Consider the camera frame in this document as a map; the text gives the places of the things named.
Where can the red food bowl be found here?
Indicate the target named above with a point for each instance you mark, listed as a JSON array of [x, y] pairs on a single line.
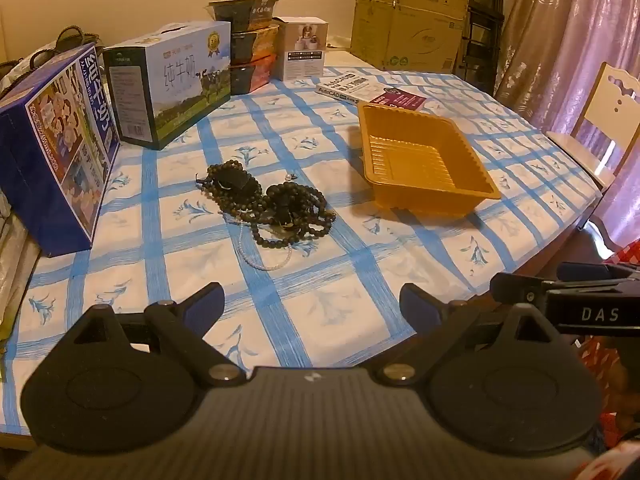
[[252, 77]]

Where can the pink patterned curtain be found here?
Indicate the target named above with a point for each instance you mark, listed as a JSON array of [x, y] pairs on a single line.
[[560, 35]]

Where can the white purple book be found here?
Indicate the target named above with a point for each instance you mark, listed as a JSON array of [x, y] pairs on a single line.
[[360, 87]]

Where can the blue milk carton box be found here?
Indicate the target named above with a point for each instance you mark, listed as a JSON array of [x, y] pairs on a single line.
[[50, 160]]

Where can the orange food bowl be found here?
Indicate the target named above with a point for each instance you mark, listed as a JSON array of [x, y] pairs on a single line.
[[255, 45]]

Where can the white wooden chair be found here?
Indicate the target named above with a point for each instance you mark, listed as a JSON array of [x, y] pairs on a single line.
[[615, 105]]

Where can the white green milk carton box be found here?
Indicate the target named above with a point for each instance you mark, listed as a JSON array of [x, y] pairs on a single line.
[[175, 80]]

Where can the large cardboard box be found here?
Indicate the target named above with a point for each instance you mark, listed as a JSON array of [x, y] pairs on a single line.
[[420, 40]]

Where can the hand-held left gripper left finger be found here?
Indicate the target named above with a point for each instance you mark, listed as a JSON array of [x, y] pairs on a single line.
[[205, 304]]

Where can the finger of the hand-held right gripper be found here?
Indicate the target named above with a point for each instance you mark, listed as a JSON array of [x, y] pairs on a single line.
[[595, 272], [520, 287]]

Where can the black folding cart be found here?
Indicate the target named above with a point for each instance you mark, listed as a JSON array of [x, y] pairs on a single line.
[[482, 20]]

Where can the yellow plastic tray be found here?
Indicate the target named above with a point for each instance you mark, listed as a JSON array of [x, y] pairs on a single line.
[[415, 160]]

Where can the black food bowl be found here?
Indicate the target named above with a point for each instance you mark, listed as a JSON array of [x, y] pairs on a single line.
[[245, 12]]

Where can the red patterned clothing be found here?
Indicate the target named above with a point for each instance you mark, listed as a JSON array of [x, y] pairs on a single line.
[[615, 370]]

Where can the small white product box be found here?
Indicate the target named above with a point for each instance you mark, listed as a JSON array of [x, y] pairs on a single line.
[[300, 50]]

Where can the blue checkered tablecloth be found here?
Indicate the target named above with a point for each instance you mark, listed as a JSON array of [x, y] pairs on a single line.
[[310, 130]]

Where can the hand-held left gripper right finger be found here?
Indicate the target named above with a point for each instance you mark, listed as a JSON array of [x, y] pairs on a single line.
[[417, 305]]

